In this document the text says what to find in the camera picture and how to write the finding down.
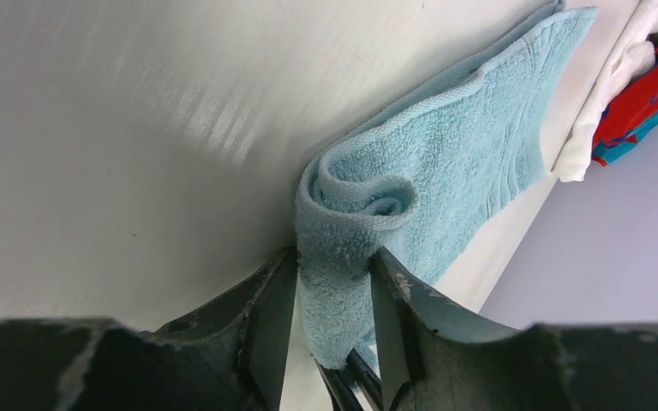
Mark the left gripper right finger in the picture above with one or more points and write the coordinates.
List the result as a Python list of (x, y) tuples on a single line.
[(437, 355)]

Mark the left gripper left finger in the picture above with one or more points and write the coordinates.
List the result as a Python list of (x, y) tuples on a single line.
[(229, 354)]

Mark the red and teal patterned towel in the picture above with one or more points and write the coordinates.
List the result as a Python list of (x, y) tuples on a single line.
[(628, 118)]

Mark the white crumpled towel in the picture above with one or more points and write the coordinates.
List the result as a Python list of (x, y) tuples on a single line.
[(631, 55)]

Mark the light blue towel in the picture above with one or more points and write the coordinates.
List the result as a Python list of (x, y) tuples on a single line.
[(421, 177)]

